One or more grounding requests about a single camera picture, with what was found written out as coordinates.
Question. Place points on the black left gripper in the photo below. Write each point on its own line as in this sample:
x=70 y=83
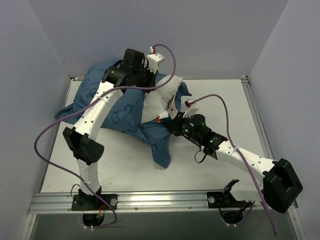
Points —
x=146 y=81

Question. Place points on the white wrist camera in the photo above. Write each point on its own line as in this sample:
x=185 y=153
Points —
x=153 y=61
x=190 y=111

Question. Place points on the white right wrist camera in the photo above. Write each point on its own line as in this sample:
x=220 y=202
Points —
x=190 y=111

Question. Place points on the white pillow with print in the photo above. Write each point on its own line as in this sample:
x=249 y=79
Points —
x=160 y=103

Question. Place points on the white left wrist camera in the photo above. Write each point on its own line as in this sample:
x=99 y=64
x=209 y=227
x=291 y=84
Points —
x=153 y=61

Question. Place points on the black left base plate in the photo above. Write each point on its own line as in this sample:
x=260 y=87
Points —
x=83 y=202

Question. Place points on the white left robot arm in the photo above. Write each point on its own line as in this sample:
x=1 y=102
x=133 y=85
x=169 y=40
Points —
x=81 y=138

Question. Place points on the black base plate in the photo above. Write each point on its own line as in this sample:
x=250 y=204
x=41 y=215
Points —
x=218 y=199
x=83 y=202

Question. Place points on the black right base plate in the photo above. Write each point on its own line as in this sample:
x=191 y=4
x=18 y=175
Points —
x=218 y=199

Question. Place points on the blue letter-print pillowcase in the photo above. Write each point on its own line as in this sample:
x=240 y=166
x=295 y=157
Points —
x=126 y=114

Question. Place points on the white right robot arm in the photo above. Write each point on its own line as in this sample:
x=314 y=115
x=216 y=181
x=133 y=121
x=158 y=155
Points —
x=278 y=183

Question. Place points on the aluminium front rail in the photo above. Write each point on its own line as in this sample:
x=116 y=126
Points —
x=127 y=202

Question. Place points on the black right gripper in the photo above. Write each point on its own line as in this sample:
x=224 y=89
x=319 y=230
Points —
x=176 y=124

